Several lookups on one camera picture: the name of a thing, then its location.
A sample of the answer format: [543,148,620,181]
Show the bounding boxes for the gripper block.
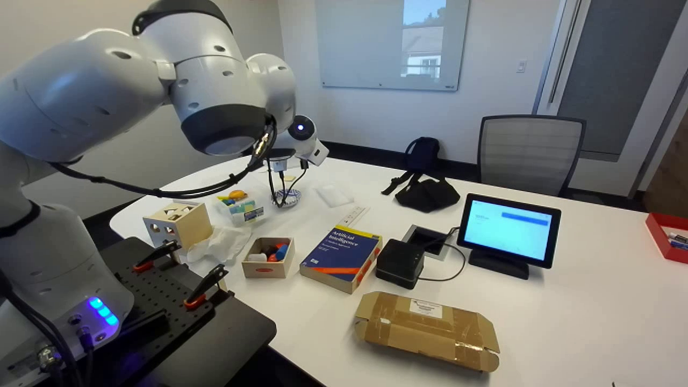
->
[265,146,312,209]

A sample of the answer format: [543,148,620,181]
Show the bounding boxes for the clear plastic lunch box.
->
[215,188,269,228]

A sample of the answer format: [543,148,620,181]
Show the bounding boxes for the small open wooden box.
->
[240,234,297,283]

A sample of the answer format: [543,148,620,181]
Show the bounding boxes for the flat cardboard box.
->
[350,288,504,377]

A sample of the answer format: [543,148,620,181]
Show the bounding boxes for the red box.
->
[642,211,688,267]

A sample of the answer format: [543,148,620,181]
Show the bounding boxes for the flat white paper item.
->
[317,183,360,211]

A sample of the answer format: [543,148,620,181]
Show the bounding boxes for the blue yellow textbook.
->
[297,221,385,298]

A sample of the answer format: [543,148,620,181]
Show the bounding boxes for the wooden shape sorter cube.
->
[141,200,215,250]

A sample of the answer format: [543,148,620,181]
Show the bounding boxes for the black cube device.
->
[373,238,427,292]

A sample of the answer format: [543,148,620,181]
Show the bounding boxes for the black tablet screen on stand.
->
[456,191,563,283]

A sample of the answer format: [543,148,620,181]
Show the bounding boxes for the grey mesh office chair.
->
[478,112,590,199]

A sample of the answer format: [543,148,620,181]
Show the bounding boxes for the door with grey panel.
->
[535,0,688,199]

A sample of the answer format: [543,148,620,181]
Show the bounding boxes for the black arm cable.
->
[47,118,280,205]

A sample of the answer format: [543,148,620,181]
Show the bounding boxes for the black clamp orange handles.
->
[131,241,183,275]
[183,262,233,312]

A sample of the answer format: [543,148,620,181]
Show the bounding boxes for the table cable grommet box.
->
[400,221,452,260]

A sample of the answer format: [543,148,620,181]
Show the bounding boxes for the wall whiteboard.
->
[314,0,472,96]

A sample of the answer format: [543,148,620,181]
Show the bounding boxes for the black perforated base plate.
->
[67,234,280,387]

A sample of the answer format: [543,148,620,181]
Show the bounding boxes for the thin black device cable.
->
[419,226,469,284]

